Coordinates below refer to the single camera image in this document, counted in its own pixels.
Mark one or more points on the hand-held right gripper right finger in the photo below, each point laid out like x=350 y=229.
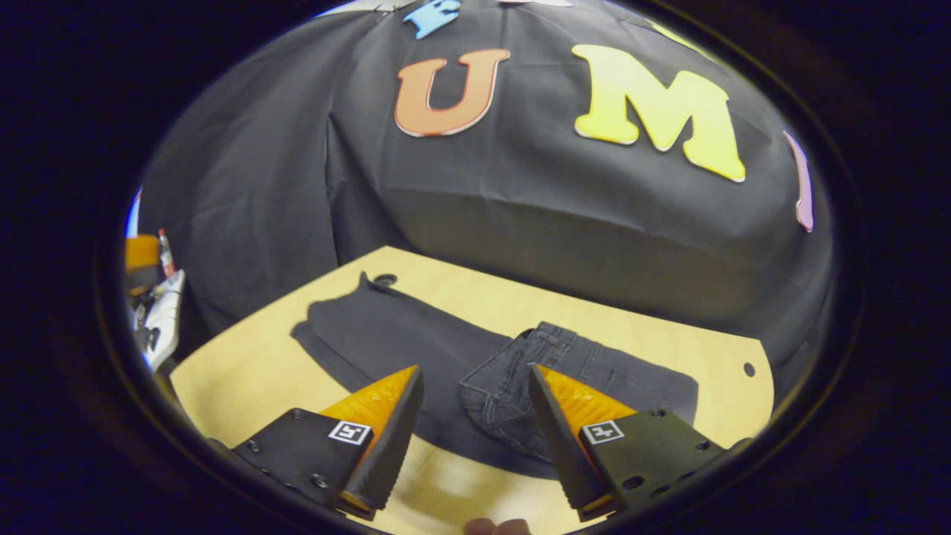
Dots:
x=557 y=446

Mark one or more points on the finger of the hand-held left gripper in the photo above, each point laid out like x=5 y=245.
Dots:
x=141 y=253

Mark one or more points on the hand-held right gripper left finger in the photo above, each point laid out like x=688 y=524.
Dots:
x=390 y=446

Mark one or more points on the black jeans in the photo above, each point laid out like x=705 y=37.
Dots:
x=416 y=334

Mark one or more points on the red-capped bottle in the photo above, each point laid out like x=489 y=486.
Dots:
x=165 y=256

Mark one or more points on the black backdrop cloth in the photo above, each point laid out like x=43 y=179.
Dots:
x=520 y=223

